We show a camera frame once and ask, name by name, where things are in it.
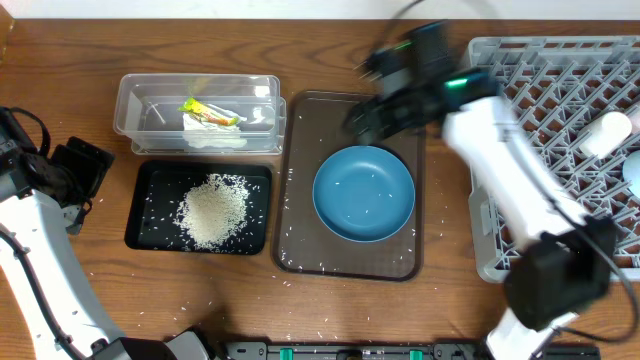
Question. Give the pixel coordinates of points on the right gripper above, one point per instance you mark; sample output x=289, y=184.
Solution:
x=369, y=114

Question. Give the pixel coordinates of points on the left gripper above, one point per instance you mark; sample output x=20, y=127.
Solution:
x=91, y=162

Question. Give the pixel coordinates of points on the large dark blue plate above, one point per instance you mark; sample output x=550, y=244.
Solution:
x=364, y=194

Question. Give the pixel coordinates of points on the white tissue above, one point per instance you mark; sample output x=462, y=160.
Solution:
x=204, y=134

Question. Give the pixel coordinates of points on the green yellow snack wrapper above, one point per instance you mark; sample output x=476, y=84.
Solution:
x=204, y=113

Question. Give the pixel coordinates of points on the white cup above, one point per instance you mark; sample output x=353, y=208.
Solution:
x=605, y=134

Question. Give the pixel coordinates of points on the light blue bowl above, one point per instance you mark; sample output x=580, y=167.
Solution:
x=631, y=172

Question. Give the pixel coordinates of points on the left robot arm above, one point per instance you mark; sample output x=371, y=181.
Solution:
x=63, y=315

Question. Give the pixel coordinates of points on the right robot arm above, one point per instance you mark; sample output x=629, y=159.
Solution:
x=566, y=254

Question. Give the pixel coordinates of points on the grey dishwasher rack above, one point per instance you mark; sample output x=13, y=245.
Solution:
x=556, y=86

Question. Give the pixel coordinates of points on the clear plastic bin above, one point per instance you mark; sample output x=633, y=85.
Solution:
x=147, y=111

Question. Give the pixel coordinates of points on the dark brown serving tray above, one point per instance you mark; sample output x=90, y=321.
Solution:
x=302, y=243

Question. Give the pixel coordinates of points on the black plastic tray bin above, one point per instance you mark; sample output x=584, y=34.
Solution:
x=161, y=186

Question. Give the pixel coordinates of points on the pile of white rice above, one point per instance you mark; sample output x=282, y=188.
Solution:
x=213, y=212

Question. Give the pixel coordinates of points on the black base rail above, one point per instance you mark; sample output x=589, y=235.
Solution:
x=435, y=351

